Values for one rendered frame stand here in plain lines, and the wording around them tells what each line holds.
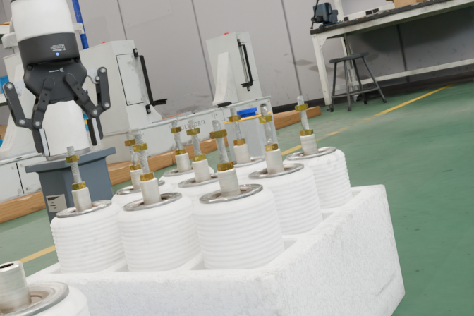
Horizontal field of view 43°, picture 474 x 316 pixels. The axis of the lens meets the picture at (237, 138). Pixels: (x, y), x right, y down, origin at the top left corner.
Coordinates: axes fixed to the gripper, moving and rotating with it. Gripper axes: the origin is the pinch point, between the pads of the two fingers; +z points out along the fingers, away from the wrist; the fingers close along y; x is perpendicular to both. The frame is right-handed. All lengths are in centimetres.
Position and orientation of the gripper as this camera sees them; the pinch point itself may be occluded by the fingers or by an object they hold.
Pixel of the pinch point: (70, 141)
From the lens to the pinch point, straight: 84.3
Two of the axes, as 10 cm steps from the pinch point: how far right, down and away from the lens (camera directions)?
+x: -4.9, 0.2, 8.7
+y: 8.5, -2.1, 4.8
